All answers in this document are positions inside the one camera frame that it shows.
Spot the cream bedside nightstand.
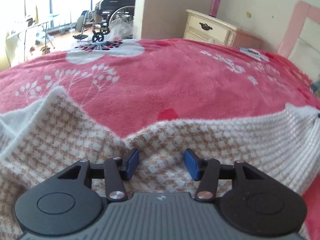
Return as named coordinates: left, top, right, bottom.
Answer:
left=183, top=9, right=261, bottom=49

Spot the pink bed headboard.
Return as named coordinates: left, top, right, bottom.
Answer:
left=278, top=0, right=320, bottom=81

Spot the pink cup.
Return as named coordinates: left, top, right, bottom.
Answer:
left=208, top=0, right=221, bottom=18

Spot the folding table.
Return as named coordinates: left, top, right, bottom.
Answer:
left=24, top=15, right=60, bottom=55

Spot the white plastic bag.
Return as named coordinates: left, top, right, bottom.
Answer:
left=104, top=16, right=133, bottom=41

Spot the small black folding chair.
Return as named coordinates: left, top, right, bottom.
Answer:
left=73, top=10, right=88, bottom=41

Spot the black wheelchair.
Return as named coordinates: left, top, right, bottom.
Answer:
left=92, top=0, right=136, bottom=43

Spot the beige houndstooth knit cardigan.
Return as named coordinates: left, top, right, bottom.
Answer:
left=1, top=87, right=319, bottom=239

